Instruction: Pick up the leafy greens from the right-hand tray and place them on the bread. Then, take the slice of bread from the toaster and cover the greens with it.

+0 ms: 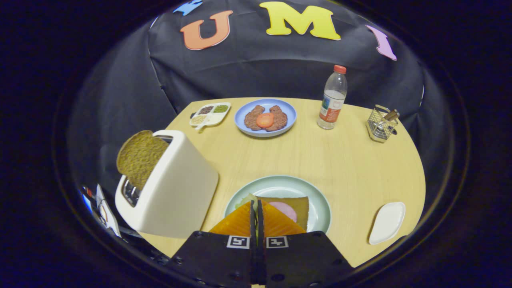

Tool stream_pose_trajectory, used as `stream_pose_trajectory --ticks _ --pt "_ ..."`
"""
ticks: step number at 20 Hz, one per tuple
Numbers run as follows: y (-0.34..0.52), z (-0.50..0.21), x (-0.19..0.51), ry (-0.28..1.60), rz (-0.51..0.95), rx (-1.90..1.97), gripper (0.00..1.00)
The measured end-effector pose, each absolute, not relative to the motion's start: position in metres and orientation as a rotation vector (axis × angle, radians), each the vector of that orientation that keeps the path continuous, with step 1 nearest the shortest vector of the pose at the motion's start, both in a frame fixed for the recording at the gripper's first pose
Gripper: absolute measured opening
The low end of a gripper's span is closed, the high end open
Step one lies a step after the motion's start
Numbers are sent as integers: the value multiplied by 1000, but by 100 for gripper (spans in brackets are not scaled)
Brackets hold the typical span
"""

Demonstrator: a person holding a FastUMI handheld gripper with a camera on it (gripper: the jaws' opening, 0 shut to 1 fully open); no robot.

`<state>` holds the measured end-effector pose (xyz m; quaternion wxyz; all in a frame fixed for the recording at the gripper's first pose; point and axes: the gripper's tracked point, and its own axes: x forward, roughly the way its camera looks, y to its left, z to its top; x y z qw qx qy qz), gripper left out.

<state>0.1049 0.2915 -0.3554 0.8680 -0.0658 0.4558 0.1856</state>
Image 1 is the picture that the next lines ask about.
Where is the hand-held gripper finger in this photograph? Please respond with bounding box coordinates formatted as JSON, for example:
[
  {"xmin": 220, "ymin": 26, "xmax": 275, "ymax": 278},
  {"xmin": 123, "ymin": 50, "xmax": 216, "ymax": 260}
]
[
  {"xmin": 164, "ymin": 200, "xmax": 257, "ymax": 288},
  {"xmin": 257, "ymin": 199, "xmax": 354, "ymax": 288}
]

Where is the green lettuce leaf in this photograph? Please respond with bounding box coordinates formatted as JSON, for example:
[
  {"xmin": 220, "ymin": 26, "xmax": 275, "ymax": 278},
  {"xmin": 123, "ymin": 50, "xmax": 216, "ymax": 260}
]
[{"xmin": 235, "ymin": 194, "xmax": 258, "ymax": 209}]

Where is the round brown toast slice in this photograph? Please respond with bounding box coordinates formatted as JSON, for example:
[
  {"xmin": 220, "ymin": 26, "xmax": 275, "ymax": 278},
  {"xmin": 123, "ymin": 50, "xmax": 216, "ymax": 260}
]
[{"xmin": 116, "ymin": 130, "xmax": 170, "ymax": 191}]

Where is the pink ham slice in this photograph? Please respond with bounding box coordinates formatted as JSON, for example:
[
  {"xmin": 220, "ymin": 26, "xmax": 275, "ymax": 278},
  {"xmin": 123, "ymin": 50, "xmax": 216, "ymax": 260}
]
[{"xmin": 269, "ymin": 201, "xmax": 298, "ymax": 223}]

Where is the square brown bread slice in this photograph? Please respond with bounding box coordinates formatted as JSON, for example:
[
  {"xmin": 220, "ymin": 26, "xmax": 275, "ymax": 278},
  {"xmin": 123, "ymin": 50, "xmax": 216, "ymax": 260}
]
[{"xmin": 258, "ymin": 196, "xmax": 310, "ymax": 232}]

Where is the pale green round plate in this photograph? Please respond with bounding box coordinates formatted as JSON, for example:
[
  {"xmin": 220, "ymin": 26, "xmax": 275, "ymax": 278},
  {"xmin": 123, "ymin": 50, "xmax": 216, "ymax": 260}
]
[{"xmin": 224, "ymin": 175, "xmax": 332, "ymax": 234}]

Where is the white toaster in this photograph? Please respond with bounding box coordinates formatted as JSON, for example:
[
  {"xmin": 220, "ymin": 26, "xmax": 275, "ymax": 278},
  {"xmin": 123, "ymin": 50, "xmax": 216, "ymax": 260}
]
[{"xmin": 115, "ymin": 130, "xmax": 219, "ymax": 240}]

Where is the red tomato slice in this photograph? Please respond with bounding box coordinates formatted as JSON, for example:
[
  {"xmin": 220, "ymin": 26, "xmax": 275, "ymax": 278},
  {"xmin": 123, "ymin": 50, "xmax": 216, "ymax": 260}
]
[{"xmin": 256, "ymin": 112, "xmax": 275, "ymax": 128}]

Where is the white divided seasoning tray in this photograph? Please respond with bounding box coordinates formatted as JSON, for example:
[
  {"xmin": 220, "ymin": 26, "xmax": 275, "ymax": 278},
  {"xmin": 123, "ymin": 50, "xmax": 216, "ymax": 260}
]
[{"xmin": 189, "ymin": 102, "xmax": 232, "ymax": 130}]

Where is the blue round plate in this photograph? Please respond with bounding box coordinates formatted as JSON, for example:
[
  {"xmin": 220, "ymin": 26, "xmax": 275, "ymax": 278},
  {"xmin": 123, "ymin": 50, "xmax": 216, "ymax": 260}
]
[{"xmin": 234, "ymin": 98, "xmax": 297, "ymax": 138}]

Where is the small white square dish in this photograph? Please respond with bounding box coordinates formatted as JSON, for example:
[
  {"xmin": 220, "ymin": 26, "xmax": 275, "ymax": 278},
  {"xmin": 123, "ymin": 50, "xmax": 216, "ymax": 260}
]
[{"xmin": 368, "ymin": 202, "xmax": 406, "ymax": 245}]

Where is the clear red-capped water bottle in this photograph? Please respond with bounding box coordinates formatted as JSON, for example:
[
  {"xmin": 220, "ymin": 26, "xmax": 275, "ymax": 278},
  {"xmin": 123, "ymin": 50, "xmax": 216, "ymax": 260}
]
[{"xmin": 317, "ymin": 65, "xmax": 348, "ymax": 130}]

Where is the white paper card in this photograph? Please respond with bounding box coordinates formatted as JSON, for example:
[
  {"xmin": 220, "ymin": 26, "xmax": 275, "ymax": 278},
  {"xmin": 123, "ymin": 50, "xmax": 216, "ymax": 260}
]
[{"xmin": 95, "ymin": 184, "xmax": 121, "ymax": 237}]

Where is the wire mesh utensil basket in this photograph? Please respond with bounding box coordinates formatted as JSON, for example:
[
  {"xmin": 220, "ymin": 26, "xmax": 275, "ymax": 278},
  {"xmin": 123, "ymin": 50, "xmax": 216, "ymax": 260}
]
[{"xmin": 366, "ymin": 104, "xmax": 400, "ymax": 143}]

